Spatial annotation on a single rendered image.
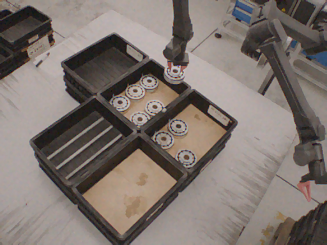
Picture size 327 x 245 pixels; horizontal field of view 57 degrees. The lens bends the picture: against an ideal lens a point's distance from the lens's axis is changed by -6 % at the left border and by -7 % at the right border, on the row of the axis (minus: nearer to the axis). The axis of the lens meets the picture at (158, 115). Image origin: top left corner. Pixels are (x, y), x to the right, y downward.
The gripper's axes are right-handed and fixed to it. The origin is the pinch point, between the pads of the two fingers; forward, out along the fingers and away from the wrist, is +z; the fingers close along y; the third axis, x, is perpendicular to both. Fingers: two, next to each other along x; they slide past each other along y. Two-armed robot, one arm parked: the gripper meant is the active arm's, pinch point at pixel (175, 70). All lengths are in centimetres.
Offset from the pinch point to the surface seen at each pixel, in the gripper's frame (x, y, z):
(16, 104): 2, -86, 34
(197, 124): -15.4, 13.7, 22.4
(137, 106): -6.0, -17.0, 22.0
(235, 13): 158, 83, 73
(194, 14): 201, 51, 110
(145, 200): -57, -13, 21
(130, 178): -47, -20, 21
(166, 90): 6.0, -1.5, 22.5
